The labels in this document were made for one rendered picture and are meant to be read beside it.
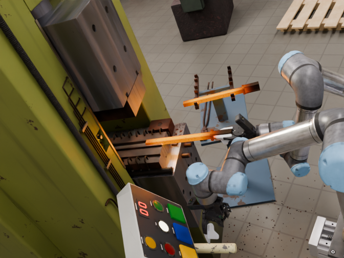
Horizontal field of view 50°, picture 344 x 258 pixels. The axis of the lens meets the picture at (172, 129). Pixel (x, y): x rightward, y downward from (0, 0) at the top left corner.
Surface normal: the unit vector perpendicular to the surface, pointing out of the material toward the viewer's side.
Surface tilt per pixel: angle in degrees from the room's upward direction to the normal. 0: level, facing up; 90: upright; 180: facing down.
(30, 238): 90
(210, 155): 0
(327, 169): 82
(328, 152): 34
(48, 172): 90
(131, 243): 30
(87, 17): 90
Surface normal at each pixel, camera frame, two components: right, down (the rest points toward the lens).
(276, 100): -0.32, -0.72
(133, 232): -0.74, -0.43
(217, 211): -0.49, 0.68
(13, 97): -0.18, 0.68
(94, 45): 0.93, -0.11
